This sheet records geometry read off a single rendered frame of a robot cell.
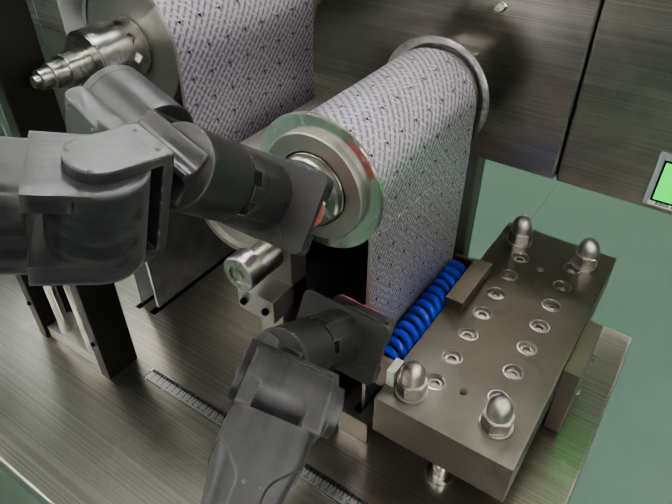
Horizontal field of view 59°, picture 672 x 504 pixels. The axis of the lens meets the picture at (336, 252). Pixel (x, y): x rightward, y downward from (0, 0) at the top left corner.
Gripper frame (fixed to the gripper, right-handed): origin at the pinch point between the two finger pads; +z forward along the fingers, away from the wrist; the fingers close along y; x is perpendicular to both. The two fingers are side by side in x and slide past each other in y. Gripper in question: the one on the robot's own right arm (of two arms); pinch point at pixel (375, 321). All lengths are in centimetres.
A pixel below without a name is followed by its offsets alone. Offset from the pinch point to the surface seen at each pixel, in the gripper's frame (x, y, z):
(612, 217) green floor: 10, 5, 236
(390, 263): 7.5, 0.2, -1.7
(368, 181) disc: 16.3, -0.3, -12.0
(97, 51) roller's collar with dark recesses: 20.3, -28.7, -20.5
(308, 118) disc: 20.1, -7.0, -14.2
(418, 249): 8.6, 0.2, 5.8
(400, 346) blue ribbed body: -2.3, 3.1, 2.5
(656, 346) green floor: -25, 38, 173
